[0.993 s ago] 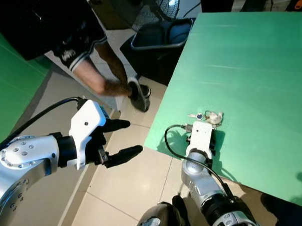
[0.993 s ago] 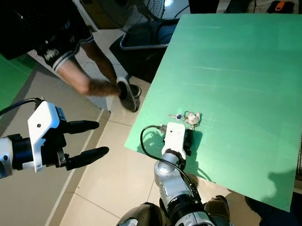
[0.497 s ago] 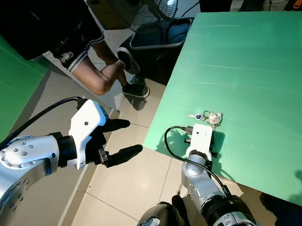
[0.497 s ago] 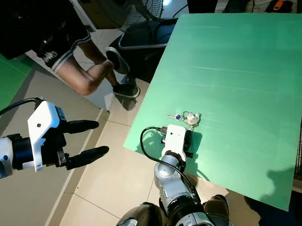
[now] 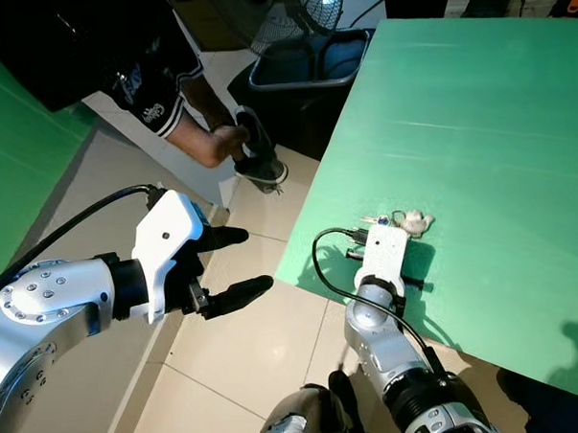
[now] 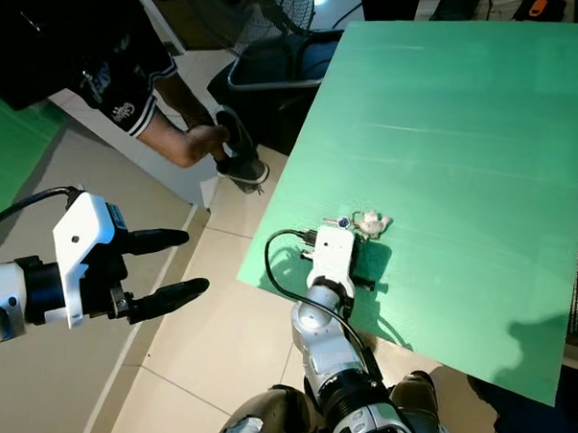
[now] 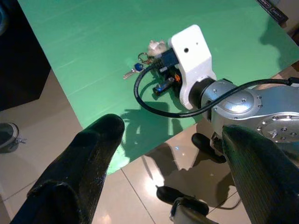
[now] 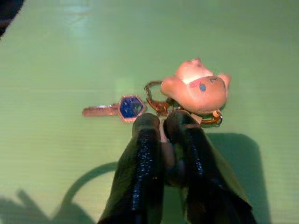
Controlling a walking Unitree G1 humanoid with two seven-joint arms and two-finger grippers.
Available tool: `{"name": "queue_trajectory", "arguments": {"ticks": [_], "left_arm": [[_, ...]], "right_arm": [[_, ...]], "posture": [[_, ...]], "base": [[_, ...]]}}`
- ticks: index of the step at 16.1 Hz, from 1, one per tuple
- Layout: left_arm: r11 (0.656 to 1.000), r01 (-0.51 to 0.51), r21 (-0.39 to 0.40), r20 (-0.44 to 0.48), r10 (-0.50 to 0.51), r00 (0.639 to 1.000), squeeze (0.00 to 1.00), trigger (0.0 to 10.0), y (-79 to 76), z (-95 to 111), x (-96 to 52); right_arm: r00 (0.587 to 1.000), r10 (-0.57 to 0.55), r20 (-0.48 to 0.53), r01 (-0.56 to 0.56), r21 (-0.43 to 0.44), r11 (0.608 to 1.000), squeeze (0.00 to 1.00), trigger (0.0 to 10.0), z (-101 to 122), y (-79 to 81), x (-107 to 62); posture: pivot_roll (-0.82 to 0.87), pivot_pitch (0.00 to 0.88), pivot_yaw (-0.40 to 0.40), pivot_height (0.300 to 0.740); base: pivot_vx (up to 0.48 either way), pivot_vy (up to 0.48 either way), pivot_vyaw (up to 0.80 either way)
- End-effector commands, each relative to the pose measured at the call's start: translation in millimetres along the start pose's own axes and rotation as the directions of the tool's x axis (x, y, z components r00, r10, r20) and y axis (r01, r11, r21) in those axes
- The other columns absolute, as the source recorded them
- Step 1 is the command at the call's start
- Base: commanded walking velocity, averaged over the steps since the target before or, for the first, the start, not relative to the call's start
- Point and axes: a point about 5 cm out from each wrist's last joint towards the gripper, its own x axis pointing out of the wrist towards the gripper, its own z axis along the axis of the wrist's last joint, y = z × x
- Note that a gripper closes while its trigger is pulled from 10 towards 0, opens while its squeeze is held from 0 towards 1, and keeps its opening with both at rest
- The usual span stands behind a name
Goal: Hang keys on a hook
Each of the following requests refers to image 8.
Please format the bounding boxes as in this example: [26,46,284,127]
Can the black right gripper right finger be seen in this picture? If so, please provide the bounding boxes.
[163,110,257,224]

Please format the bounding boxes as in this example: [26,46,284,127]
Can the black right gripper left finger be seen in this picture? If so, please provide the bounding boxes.
[98,112,165,224]

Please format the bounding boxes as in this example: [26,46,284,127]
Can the copper key with blue head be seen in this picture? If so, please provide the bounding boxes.
[81,94,147,124]

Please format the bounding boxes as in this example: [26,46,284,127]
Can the copper lobster clasp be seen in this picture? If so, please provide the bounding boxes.
[200,109,224,126]

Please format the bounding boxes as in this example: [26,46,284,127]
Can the copper key ring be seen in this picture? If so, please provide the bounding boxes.
[144,80,171,115]

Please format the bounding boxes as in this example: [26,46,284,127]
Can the pink bear figurine keychain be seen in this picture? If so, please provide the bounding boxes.
[160,57,232,115]

